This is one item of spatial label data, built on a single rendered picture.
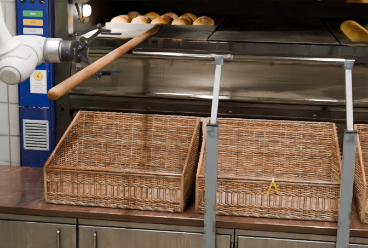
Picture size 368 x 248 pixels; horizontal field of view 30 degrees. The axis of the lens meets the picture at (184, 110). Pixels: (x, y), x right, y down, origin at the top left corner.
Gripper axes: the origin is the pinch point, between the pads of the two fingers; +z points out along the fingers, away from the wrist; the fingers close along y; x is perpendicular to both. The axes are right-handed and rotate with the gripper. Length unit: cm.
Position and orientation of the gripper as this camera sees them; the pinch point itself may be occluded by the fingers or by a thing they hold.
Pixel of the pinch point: (118, 52)
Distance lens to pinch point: 248.5
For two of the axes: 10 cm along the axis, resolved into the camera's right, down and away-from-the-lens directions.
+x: -1.1, 2.1, -9.7
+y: -0.2, 9.8, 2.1
